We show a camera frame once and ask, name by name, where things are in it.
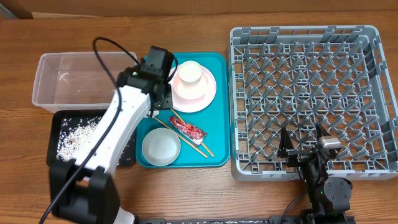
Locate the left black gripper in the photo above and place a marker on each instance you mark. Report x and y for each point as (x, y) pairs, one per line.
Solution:
(167, 100)

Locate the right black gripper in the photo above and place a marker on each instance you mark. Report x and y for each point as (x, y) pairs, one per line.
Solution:
(298, 157)

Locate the white cup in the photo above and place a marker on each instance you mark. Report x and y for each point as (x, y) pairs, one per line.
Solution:
(190, 72)

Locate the red foil wrapper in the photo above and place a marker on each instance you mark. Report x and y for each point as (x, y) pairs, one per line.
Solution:
(193, 133)

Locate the white bowl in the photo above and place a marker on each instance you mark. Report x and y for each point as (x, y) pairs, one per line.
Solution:
(161, 147)

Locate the white rice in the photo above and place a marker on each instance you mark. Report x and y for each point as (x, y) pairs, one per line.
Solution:
(76, 140)

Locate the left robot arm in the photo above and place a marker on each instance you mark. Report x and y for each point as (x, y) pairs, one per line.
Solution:
(82, 189)

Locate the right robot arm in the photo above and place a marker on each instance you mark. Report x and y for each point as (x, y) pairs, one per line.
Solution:
(329, 196)

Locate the grey dishwasher rack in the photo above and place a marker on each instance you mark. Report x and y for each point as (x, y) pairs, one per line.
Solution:
(295, 77)

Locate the upper wooden chopstick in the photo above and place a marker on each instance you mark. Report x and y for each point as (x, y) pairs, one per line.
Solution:
(203, 144)

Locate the large white plate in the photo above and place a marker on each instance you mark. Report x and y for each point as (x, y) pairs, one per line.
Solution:
(192, 106)

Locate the teal serving tray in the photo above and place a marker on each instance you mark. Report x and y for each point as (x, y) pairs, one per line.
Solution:
(214, 119)

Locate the clear plastic bin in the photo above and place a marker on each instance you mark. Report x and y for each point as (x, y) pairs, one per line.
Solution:
(71, 81)

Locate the black plastic tray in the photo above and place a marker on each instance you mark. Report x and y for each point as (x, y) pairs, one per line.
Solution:
(55, 129)

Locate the cardboard backdrop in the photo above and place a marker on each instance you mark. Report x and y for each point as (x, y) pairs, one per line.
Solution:
(29, 9)

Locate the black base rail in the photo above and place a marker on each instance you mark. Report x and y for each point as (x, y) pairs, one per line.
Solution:
(270, 220)

